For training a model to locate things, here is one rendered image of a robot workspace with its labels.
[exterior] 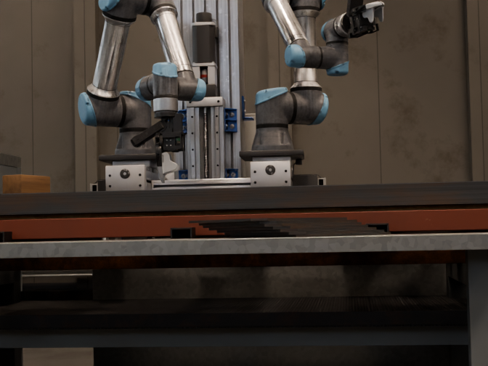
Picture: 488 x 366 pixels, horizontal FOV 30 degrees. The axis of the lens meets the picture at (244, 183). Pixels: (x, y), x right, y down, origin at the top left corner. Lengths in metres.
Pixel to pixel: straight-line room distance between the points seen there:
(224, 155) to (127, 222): 1.24
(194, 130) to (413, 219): 1.40
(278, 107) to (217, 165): 0.31
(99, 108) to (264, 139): 0.58
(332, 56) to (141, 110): 0.71
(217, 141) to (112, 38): 0.54
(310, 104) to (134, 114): 0.63
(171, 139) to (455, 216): 1.00
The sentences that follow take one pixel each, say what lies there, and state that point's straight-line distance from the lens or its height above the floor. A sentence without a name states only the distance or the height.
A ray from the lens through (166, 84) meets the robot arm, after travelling 2.78.
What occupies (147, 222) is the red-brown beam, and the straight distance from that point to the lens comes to 2.16.
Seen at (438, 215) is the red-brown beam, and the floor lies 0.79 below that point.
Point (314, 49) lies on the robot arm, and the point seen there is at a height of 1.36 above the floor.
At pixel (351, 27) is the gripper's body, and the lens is 3.03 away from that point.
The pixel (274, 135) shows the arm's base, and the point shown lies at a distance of 3.20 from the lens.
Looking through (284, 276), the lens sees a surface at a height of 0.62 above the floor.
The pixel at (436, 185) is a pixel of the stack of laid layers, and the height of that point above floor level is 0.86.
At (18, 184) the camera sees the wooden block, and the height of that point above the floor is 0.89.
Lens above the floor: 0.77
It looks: 3 degrees up
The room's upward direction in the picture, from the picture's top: 1 degrees counter-clockwise
